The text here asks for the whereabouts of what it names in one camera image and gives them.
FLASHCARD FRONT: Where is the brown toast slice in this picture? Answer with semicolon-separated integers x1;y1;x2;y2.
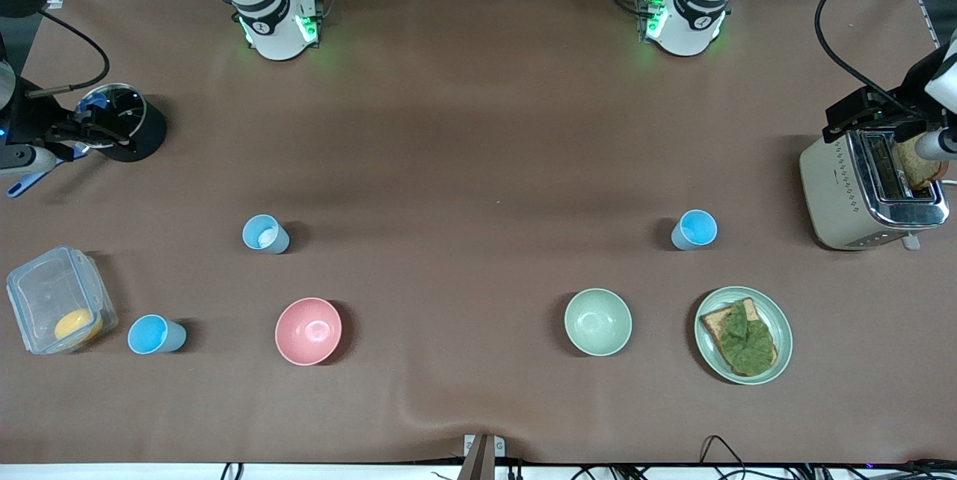
700;298;779;378

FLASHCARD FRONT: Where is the brown bread slice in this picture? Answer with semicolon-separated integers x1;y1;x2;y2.
893;136;950;191

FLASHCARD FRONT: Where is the clear plastic food container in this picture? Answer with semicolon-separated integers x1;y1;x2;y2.
6;244;120;356

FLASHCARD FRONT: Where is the black pot blue handle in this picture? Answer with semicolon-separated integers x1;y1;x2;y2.
6;82;168;200

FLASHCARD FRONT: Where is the pale green bowl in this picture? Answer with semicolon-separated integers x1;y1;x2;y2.
564;287;633;357

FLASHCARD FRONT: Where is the blue plastic cup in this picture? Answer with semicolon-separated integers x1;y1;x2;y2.
126;314;188;356
241;214;291;255
671;209;718;251

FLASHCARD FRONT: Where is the pink bowl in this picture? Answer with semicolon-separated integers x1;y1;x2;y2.
274;297;343;367

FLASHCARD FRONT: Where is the beige steel toaster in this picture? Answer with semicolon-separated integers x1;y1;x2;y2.
798;127;951;252

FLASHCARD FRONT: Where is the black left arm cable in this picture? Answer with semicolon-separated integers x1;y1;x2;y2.
813;0;957;119

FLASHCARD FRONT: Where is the pale green plate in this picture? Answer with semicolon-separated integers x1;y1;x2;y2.
693;286;794;387

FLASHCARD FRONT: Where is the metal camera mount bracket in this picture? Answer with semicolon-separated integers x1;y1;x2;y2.
461;433;507;480

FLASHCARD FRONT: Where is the black looped floor cable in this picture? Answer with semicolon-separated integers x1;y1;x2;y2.
698;434;750;480

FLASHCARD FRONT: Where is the green lettuce leaf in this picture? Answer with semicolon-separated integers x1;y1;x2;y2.
721;298;778;375

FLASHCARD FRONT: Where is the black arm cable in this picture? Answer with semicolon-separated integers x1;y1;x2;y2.
26;9;111;98
813;0;957;119

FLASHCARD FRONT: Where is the round yellow orange food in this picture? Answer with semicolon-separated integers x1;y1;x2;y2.
53;307;105;344

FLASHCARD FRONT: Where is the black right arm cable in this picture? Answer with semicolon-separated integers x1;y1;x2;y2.
26;9;111;98

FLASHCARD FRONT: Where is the glass pot lid blue knob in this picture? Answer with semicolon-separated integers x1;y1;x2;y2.
75;83;144;149

